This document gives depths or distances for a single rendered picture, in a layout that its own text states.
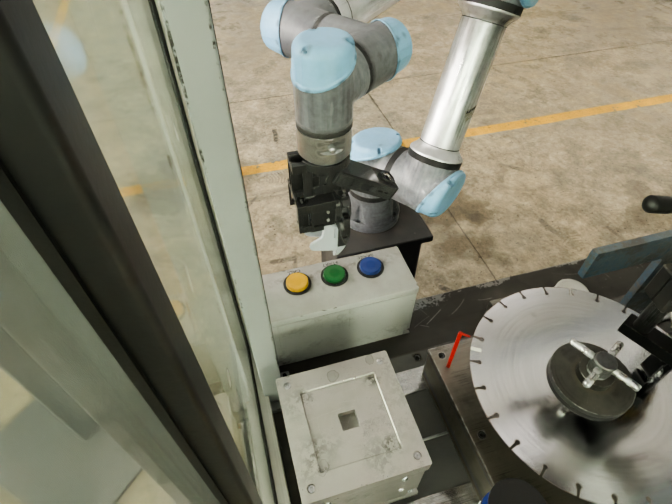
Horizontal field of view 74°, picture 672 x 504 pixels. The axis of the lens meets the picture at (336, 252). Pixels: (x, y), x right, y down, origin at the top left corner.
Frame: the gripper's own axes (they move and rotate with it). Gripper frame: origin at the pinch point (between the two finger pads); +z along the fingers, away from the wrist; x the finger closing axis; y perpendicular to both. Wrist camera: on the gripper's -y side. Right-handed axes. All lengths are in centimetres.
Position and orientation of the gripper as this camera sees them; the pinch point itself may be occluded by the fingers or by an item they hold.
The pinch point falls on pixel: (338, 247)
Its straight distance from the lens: 77.2
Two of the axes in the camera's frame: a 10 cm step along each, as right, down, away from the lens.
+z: 0.0, 6.8, 7.4
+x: 2.8, 7.1, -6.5
